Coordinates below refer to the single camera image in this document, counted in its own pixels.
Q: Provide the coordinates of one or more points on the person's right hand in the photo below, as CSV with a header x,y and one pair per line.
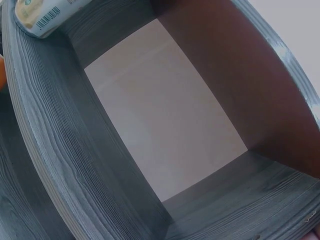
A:
x,y
315,236

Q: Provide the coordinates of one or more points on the person's right fingers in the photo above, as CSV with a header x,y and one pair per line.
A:
x,y
315,236

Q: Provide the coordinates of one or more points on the dark grey wooden box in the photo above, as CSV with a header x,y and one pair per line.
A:
x,y
75,160

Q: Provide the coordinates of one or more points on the white packet with barcode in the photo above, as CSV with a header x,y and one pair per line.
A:
x,y
45,17

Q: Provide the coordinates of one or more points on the orange round object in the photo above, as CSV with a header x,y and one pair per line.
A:
x,y
2,73

